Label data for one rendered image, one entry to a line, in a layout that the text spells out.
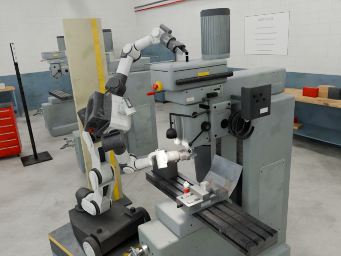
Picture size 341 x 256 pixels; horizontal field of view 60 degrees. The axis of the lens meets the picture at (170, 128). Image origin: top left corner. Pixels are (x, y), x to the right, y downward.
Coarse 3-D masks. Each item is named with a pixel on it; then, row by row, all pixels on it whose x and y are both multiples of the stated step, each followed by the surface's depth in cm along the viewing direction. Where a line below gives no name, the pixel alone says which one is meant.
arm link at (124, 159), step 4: (124, 152) 202; (116, 156) 204; (120, 156) 203; (124, 156) 205; (128, 156) 211; (136, 156) 220; (120, 160) 207; (124, 160) 207; (128, 160) 211; (120, 164) 210; (124, 164) 210; (120, 168) 214; (124, 168) 212; (128, 168) 211; (132, 168) 213; (128, 172) 215; (132, 172) 215
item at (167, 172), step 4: (164, 152) 251; (156, 164) 255; (168, 164) 244; (172, 164) 246; (176, 164) 248; (156, 168) 256; (160, 168) 250; (164, 168) 244; (168, 168) 245; (172, 168) 247; (176, 168) 249; (156, 172) 258; (160, 172) 252; (164, 172) 246; (168, 172) 246; (172, 172) 248; (176, 172) 250; (164, 176) 248; (168, 176) 247; (172, 176) 249
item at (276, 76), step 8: (240, 72) 225; (248, 72) 222; (256, 72) 220; (264, 72) 223; (272, 72) 227; (280, 72) 232; (232, 80) 206; (240, 80) 210; (248, 80) 215; (256, 80) 219; (264, 80) 224; (272, 80) 229; (280, 80) 234; (224, 88) 204; (232, 88) 208; (240, 88) 212; (272, 88) 231; (280, 88) 236; (224, 96) 205; (208, 104) 202
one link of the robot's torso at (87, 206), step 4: (88, 196) 263; (92, 196) 264; (84, 200) 258; (88, 200) 262; (84, 204) 257; (88, 204) 253; (92, 204) 251; (84, 208) 259; (88, 208) 254; (92, 208) 250; (88, 212) 258; (92, 212) 251
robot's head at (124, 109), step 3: (126, 99) 196; (123, 102) 197; (129, 102) 198; (123, 105) 198; (126, 105) 196; (129, 105) 196; (120, 108) 201; (123, 108) 200; (126, 108) 196; (129, 108) 195; (132, 108) 196; (123, 111) 200; (126, 111) 196; (129, 111) 195; (132, 111) 195; (135, 111) 197; (129, 114) 197; (132, 114) 201
